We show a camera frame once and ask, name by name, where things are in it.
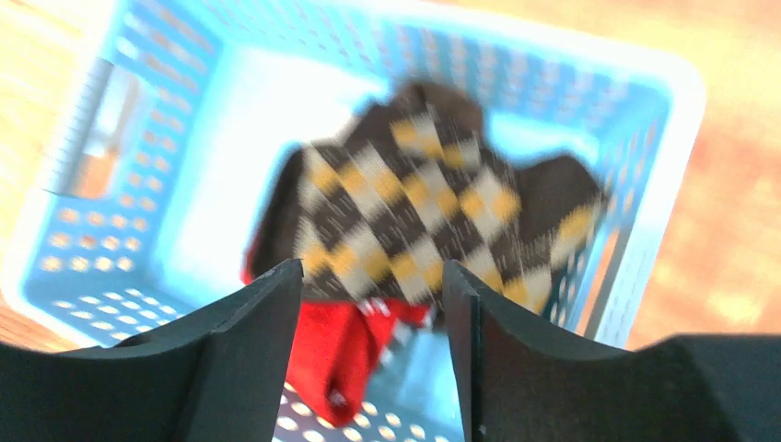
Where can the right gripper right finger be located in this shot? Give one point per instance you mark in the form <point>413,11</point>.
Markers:
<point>522,378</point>

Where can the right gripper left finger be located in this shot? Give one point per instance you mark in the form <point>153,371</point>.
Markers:
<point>216,374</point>

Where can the red snowflake christmas sock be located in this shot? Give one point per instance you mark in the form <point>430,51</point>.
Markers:
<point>337,347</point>

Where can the brown sock striped cuff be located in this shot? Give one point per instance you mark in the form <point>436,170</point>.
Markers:
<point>550,191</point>

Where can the brown argyle sock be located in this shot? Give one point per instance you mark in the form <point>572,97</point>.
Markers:
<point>411,186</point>

